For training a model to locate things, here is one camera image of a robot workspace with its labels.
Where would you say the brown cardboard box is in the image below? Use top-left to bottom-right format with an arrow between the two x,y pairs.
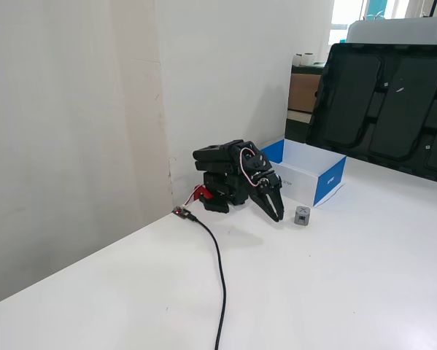
287,72 -> 323,114

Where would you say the white plastic bin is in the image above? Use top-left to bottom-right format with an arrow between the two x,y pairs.
345,18 -> 437,47

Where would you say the small controller board red led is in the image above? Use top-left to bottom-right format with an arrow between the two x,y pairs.
171,206 -> 196,221

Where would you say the red white board wire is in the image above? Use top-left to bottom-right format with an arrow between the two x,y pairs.
182,189 -> 201,208

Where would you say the thick black usb cable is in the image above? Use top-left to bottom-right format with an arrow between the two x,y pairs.
188,214 -> 228,350

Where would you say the small gray block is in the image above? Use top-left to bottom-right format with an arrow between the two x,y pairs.
294,206 -> 312,227

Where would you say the blue and white cardboard box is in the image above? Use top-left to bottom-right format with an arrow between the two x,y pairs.
260,138 -> 347,209

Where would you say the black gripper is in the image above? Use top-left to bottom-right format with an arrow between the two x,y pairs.
250,170 -> 286,223

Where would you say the white red gripper servo wire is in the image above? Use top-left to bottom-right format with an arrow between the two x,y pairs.
239,146 -> 266,190

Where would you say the red table clamp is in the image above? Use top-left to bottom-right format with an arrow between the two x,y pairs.
190,184 -> 214,202

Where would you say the black plastic moulded tray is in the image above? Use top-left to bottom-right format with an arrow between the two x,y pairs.
305,42 -> 437,185

